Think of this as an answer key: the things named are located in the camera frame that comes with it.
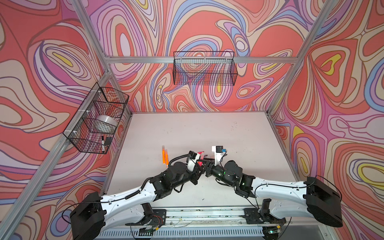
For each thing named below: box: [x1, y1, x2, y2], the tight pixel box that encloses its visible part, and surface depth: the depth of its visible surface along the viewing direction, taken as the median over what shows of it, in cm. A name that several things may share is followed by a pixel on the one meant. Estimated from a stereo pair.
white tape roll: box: [95, 115, 118, 128], surface depth 73 cm
